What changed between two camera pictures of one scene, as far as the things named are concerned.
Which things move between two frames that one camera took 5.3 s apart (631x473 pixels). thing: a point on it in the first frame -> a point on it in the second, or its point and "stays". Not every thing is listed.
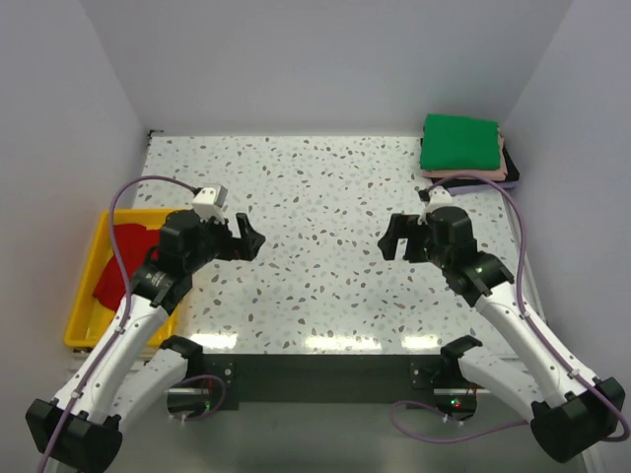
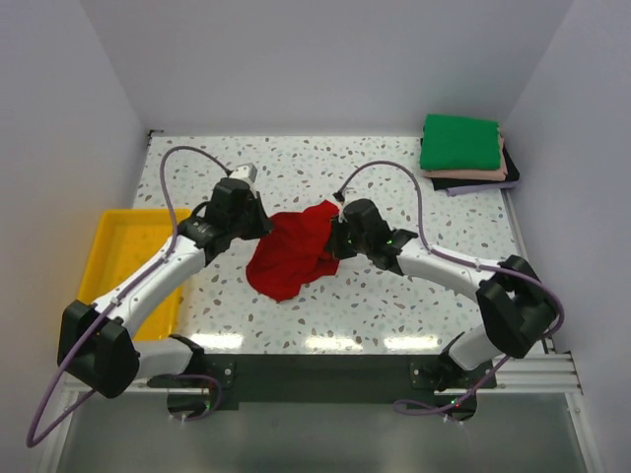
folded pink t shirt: [495, 174] stays
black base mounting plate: [216, 382] stays
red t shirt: [134, 243] -> [294, 252]
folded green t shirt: [459, 143] stays
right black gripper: [401, 226] -> [333, 241]
